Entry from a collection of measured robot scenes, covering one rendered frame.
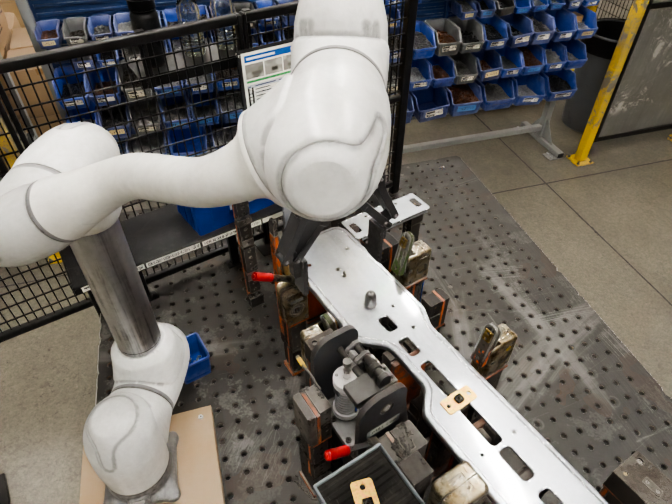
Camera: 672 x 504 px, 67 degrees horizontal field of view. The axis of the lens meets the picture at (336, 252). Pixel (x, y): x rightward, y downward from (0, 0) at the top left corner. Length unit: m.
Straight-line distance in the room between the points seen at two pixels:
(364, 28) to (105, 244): 0.69
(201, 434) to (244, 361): 0.29
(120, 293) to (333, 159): 0.82
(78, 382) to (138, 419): 1.45
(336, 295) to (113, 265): 0.58
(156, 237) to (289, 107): 1.20
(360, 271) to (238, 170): 0.99
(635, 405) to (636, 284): 1.55
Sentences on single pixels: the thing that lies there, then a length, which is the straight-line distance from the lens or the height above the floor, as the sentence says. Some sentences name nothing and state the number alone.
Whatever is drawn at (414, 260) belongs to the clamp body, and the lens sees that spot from 1.45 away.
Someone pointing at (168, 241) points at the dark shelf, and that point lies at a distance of 1.57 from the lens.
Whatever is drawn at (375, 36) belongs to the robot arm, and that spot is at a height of 1.83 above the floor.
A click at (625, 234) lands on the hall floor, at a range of 3.56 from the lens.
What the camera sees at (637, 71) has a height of 0.64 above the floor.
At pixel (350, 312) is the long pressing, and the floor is 1.00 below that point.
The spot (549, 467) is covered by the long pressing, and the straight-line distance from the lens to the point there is 1.20.
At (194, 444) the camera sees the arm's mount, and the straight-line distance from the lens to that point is 1.48.
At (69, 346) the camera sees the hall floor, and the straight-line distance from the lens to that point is 2.84.
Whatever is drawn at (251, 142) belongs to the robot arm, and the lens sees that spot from 0.46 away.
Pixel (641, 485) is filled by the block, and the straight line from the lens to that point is 1.23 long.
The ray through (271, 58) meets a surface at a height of 1.41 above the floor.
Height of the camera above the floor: 2.02
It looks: 43 degrees down
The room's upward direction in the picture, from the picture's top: straight up
